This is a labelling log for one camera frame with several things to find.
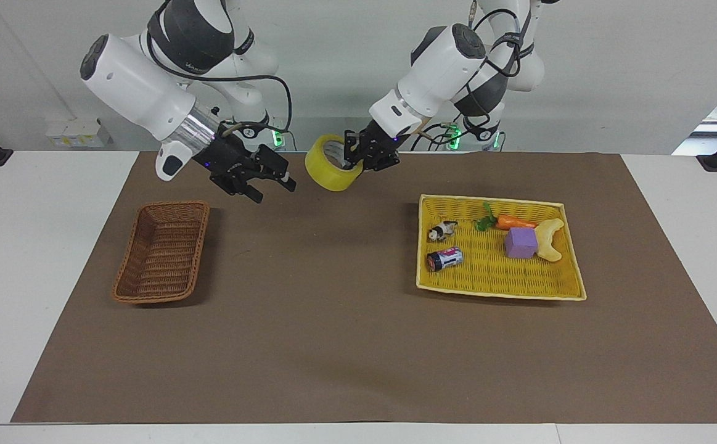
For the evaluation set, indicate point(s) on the purple cube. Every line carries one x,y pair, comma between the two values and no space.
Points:
521,243

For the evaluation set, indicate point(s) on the pale yellow toy banana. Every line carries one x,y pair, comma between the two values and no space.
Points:
549,243

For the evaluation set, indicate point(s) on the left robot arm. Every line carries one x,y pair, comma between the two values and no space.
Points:
441,68

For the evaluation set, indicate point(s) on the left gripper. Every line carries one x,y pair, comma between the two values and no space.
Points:
383,149

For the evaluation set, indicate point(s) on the yellow woven basket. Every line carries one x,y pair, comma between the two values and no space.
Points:
494,277

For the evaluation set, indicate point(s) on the small pink can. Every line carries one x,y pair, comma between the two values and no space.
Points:
446,259

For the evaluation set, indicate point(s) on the yellow tape roll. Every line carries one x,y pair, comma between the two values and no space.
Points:
324,169

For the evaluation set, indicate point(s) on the orange toy carrot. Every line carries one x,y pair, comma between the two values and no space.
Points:
515,222

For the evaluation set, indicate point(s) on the white box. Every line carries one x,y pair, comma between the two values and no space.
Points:
77,132

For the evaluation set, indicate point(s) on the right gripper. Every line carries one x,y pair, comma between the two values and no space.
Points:
221,155

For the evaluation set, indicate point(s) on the small cow figurine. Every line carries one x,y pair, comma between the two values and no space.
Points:
441,232

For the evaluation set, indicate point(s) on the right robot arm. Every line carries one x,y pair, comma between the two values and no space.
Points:
133,86

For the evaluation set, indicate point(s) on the brown wicker basket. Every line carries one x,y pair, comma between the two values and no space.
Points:
161,256

